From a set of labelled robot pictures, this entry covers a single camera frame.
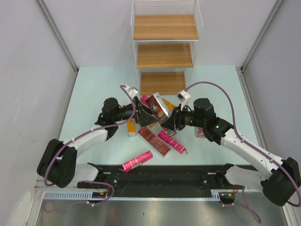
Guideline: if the pink toothpaste box lower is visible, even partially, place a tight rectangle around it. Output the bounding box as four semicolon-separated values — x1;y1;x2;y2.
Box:
120;151;153;173

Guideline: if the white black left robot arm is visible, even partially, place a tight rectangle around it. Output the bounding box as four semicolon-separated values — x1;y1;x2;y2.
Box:
37;97;158;188

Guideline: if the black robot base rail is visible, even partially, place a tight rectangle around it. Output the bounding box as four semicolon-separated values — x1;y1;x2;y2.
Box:
75;164;259;205

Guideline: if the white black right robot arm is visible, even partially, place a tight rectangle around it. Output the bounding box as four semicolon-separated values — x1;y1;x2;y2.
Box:
161;98;301;206

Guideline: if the pink toothpaste box upper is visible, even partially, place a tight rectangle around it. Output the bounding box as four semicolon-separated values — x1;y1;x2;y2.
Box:
140;95;149;105

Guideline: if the clear acrylic wooden shelf unit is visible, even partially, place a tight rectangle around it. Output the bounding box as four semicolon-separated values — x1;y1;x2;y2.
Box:
130;0;203;96

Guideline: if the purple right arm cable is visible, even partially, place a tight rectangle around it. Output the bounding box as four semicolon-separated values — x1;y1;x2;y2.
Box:
184;81;301;224

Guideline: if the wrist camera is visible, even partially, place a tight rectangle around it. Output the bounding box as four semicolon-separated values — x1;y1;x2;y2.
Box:
176;90;191;110
122;85;138;98

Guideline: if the gold silver toothpaste box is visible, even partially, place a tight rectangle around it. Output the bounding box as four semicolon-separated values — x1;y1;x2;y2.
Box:
148;122;157;128

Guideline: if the orange toothpaste box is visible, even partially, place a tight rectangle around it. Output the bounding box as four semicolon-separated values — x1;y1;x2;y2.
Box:
163;98;176;111
127;119;136;137

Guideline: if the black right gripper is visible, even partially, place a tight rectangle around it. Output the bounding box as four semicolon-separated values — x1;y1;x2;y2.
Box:
161;104;206;132

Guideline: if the pink toothpaste box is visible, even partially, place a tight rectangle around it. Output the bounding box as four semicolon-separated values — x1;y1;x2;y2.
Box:
140;95;149;105
158;131;188;154
120;151;153;173

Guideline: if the dark red toothpaste box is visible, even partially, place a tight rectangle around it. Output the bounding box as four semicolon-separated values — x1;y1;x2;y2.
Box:
138;127;171;158

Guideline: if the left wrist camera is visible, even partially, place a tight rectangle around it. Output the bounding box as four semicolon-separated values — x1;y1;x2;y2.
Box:
122;85;138;98

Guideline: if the orange toothpaste box right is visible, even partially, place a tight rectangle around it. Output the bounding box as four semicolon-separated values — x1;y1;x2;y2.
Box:
163;98;176;111

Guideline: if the orange toothpaste box left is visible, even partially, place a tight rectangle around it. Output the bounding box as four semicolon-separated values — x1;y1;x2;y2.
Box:
127;119;136;137

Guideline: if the white slotted cable duct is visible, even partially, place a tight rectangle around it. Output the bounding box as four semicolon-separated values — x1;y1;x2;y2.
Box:
43;190;234;202

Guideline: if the red silver 3D toothpaste box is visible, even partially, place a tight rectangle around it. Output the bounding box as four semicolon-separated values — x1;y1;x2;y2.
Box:
146;93;171;124

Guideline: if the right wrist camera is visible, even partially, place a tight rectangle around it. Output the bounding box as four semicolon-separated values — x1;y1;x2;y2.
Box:
176;90;191;110

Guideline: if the pink toothpaste box middle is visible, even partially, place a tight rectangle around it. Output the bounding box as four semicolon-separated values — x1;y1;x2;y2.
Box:
158;131;188;154

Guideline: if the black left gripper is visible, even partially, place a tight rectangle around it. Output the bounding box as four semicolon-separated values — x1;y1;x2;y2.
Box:
113;97;158;128

